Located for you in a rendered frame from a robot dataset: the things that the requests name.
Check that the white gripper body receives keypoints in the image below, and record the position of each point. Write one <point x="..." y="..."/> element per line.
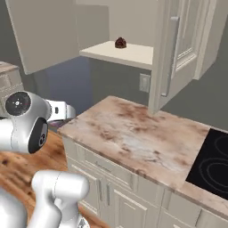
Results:
<point x="67" y="110"/>

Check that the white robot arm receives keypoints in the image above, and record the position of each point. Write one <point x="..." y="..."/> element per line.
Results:
<point x="26" y="127"/>

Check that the beige distant cabinet run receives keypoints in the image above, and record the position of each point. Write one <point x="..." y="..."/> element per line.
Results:
<point x="10" y="83"/>

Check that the beige plain cabinet door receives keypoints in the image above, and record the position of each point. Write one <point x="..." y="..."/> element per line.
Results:
<point x="44" y="32"/>

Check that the dark red jam jar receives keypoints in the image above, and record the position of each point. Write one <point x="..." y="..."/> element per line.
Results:
<point x="120" y="43"/>

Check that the beige base cabinet door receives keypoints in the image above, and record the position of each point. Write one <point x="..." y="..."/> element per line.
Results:
<point x="92" y="193"/>
<point x="133" y="210"/>

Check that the beige panelled cabinet door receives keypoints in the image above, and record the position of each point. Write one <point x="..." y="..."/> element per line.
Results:
<point x="187" y="44"/>

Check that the narrow beige drawer front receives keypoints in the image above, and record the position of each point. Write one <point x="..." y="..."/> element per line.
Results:
<point x="73" y="150"/>

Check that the wide beige drawer front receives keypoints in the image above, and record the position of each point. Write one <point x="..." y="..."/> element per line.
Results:
<point x="118" y="173"/>

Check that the black hob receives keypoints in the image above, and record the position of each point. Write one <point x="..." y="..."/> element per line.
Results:
<point x="212" y="166"/>

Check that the beige open wall cabinet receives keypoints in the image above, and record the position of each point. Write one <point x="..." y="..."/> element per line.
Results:
<point x="127" y="55"/>

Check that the beige wall switch plate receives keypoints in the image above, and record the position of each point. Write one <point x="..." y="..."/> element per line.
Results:
<point x="144" y="83"/>

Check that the beige neighbouring wall cabinet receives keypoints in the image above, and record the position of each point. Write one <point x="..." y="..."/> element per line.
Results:
<point x="212" y="32"/>

